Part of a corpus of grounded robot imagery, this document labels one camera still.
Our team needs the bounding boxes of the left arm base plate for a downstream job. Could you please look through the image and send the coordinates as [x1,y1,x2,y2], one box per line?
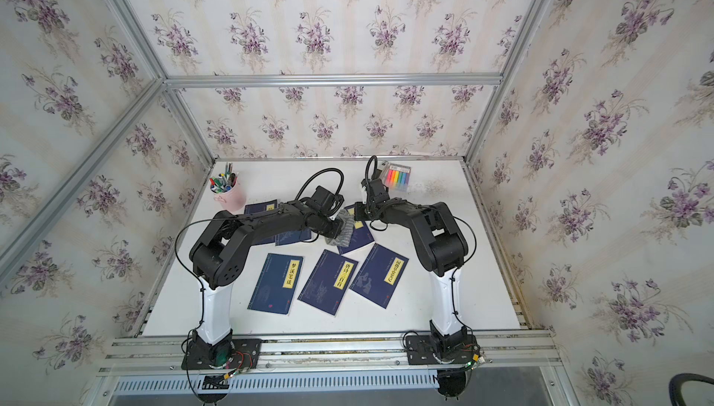
[181,335,262,371]

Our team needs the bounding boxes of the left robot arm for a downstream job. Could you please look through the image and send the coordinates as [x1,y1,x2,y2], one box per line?
[189,201,353,347]

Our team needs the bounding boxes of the grey striped cleaning cloth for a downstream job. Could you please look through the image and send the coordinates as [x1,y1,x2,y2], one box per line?
[325,208,355,247]

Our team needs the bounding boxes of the pink pen cup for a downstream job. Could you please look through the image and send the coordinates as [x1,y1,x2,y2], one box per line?
[209,162,247,214]

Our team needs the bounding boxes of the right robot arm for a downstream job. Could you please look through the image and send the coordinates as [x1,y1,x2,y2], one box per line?
[354,198,470,360]

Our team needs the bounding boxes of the blue book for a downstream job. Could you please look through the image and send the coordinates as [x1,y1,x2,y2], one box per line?
[350,244,409,309]
[275,229,312,246]
[299,250,359,316]
[247,253,303,315]
[337,205,374,255]
[244,200,278,245]

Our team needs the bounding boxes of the clear box of highlighters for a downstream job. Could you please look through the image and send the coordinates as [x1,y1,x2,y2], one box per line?
[381,162,412,192]

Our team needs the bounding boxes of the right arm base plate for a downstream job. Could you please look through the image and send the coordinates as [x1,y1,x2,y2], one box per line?
[402,331,482,365]

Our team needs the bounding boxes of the aluminium rail frame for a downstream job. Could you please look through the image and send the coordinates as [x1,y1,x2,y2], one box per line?
[96,330,573,404]

